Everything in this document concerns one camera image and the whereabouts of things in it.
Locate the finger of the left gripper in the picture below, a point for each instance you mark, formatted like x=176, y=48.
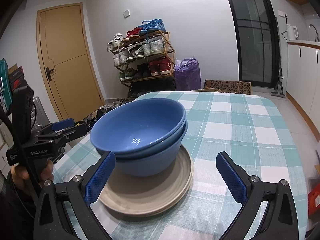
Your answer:
x=65, y=135
x=64, y=124

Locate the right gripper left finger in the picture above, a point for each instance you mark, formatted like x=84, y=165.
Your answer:
x=94, y=179

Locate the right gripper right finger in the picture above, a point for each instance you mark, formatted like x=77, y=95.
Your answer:
x=239, y=183

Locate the large beige plate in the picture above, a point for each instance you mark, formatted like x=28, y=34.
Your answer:
x=147, y=196

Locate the large blue bowl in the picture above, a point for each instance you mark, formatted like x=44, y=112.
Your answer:
x=169, y=113

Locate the white kitchen cabinet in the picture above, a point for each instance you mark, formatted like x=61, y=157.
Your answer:
x=303, y=81

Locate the kitchen faucet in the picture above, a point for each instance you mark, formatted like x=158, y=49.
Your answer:
x=311, y=26

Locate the person left hand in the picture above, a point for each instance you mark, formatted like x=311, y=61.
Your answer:
x=21, y=178

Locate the yellow wooden door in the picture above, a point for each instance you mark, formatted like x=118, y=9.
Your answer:
x=65, y=62

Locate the cardboard box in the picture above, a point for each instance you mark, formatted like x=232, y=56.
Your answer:
x=211, y=90

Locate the wooden shoe rack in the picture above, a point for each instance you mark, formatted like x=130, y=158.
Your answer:
x=145, y=63

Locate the purple plastic bag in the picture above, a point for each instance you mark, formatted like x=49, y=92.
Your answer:
x=187, y=74

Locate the white electric kettle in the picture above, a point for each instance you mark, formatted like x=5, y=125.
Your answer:
x=292, y=32

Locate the black glass door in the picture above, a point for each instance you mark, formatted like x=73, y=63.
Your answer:
x=257, y=41

